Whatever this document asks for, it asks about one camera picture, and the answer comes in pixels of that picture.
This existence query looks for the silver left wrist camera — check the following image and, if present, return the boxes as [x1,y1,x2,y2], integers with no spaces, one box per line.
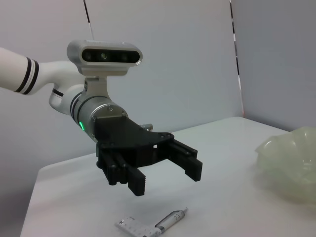
[67,39,144,99]

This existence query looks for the silver pen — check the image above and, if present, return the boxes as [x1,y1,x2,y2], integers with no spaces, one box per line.
[154,207,190,230]

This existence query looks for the clear plastic ruler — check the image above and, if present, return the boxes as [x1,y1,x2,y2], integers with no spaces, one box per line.
[115,216,161,237]

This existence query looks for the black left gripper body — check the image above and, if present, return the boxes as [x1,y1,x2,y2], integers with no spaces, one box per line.
[92,115,175,171]

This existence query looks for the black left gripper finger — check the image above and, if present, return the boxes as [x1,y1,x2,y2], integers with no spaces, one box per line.
[96,147,148,197]
[158,138,203,183]

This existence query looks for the pale green glass fruit plate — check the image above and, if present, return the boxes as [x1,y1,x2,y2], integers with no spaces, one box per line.
[255,126,316,205]

